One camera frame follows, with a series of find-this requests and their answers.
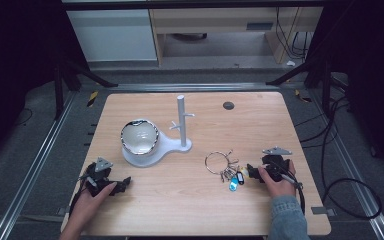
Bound person's left hand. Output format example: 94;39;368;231
68;181;118;226

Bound white peg stand with base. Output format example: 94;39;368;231
121;94;196;168

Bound hand-held gripper cable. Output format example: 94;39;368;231
277;169;307;215
68;173;98;216

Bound right hand-held gripper cable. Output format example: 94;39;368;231
277;169;307;215

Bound bunch of metal keys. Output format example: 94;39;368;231
219;149;241;183

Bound yellow black striped tape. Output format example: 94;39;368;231
86;90;99;108
294;89;313;104

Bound aluminium floor rail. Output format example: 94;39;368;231
0;90;79;240
309;89;384;240

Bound blue key tag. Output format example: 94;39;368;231
228;176;240;193

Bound black metal stand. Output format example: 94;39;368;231
265;56;335;116
53;58;119;121

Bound black cables under desk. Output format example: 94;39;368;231
274;7;315;60

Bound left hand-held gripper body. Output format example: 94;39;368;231
79;156;118;198

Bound person's right hand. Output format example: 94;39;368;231
257;159;298;199

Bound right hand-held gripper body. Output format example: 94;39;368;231
260;145;294;183

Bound shiny silver bowl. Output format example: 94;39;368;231
119;118;161;156

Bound white cabinet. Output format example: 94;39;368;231
65;9;158;63

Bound large metal key ring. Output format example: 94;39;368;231
204;150;231;176

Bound black floor cable loop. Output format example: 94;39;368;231
294;94;384;221

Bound left hand-held gripper cable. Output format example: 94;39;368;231
68;173;98;216

